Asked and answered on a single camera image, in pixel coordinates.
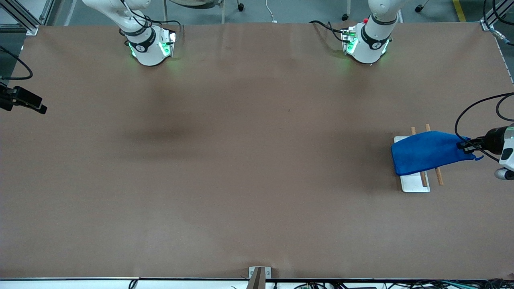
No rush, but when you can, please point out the blue microfibre towel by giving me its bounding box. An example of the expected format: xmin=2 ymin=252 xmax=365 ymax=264
xmin=391 ymin=131 xmax=484 ymax=176

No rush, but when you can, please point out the white rack base plate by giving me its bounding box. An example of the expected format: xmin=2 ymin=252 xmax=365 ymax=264
xmin=394 ymin=136 xmax=430 ymax=193

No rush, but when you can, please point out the aluminium frame profile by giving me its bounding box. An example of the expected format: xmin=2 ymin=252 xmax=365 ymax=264
xmin=480 ymin=0 xmax=514 ymax=32
xmin=0 ymin=0 xmax=61 ymax=36

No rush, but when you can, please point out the black right base cable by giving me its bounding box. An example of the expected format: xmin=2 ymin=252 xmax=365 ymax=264
xmin=143 ymin=15 xmax=184 ymax=29

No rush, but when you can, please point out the black base cable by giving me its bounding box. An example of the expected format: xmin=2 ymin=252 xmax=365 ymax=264
xmin=143 ymin=15 xmax=184 ymax=29
xmin=308 ymin=20 xmax=347 ymax=43

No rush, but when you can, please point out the black left base cable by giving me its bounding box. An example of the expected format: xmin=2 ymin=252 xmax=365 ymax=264
xmin=308 ymin=20 xmax=347 ymax=43

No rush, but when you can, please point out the white hanging cable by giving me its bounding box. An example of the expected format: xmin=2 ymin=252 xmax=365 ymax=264
xmin=265 ymin=0 xmax=278 ymax=23

